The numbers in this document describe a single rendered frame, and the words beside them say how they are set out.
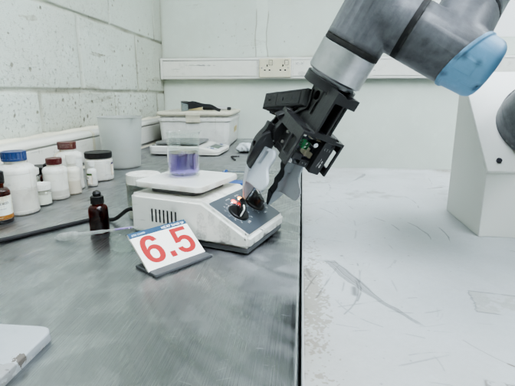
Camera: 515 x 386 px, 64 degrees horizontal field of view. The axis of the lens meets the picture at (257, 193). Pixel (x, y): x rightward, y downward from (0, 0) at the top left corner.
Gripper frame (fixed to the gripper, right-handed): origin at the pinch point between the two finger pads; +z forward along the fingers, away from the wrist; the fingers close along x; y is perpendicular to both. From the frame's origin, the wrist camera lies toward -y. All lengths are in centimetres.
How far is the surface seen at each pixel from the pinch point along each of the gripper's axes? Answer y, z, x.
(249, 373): 32.1, -1.1, -14.0
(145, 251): 9.2, 7.4, -16.7
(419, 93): -99, -18, 118
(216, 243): 7.0, 5.9, -6.6
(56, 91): -73, 24, -27
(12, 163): -23.6, 19.4, -32.7
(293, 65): -123, -2, 66
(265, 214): 3.4, 1.8, 0.9
